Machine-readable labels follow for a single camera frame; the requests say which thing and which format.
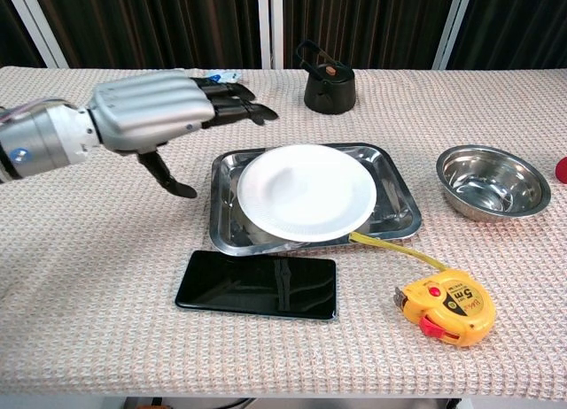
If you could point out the black smartphone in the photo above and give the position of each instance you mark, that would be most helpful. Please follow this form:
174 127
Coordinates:
252 285

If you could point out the yellow tape measure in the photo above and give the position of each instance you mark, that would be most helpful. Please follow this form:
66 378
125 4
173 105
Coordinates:
456 307

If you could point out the pink waffle tablecloth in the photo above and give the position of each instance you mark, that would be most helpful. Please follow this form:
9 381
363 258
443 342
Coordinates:
111 320

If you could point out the dark pleated curtain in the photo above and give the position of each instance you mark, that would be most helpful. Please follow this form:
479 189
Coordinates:
155 24
13 33
518 24
367 19

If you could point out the blue white wipes pack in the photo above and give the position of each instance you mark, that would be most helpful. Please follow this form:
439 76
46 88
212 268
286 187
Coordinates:
226 76

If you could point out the red emergency stop button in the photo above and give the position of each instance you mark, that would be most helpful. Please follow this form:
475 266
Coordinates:
562 168

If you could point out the white round plate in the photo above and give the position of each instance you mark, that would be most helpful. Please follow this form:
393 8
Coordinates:
305 192

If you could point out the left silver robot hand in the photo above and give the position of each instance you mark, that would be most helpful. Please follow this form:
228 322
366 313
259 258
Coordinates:
146 108

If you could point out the rectangular steel tray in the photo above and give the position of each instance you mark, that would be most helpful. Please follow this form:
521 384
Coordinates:
398 210

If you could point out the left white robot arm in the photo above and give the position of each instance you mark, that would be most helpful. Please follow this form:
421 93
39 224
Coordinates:
40 139

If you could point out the round steel bowl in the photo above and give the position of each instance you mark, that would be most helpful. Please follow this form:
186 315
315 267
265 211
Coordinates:
491 183

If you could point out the white frame post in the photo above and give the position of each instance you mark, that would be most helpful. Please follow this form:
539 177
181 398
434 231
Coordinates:
42 37
452 28
270 24

